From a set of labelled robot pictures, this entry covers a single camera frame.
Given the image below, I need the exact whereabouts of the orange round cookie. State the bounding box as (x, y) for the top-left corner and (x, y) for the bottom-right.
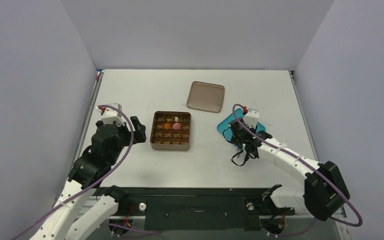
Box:
(163, 122), (172, 130)

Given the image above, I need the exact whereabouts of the gold cookie tin box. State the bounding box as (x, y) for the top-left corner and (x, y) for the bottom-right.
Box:
(150, 111), (192, 152)

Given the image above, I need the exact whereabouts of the pink round sandwich cookie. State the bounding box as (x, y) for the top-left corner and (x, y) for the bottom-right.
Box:
(172, 122), (182, 130)

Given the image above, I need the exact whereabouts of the brown tin lid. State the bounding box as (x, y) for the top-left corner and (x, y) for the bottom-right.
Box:
(186, 81), (225, 113)

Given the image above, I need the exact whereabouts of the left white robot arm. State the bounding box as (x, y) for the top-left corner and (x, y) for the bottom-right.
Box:
(32, 113), (146, 240)

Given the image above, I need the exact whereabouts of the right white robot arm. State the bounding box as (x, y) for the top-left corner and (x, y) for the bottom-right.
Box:
(228, 118), (350, 221)

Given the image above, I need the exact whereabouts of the teal plastic tray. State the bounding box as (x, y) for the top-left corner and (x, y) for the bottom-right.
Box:
(216, 108), (266, 142)

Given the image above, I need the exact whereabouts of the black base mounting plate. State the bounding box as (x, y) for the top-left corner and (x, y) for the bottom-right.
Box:
(106, 187), (298, 231)

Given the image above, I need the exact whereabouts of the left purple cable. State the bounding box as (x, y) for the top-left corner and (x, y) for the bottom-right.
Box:
(11, 104), (135, 240)

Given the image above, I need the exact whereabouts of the purple cable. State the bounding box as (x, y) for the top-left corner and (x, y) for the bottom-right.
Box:
(232, 103), (363, 228)
(11, 104), (135, 240)

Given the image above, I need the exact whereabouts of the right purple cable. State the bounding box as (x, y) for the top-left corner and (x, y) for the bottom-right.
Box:
(232, 103), (363, 228)

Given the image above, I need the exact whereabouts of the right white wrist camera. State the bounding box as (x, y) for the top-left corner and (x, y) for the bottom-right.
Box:
(242, 108), (260, 130)

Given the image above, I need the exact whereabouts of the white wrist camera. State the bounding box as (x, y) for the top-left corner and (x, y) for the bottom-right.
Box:
(95, 105), (125, 127)
(242, 108), (260, 130)

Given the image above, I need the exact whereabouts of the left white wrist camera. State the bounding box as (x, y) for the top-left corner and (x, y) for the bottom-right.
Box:
(95, 105), (125, 127)

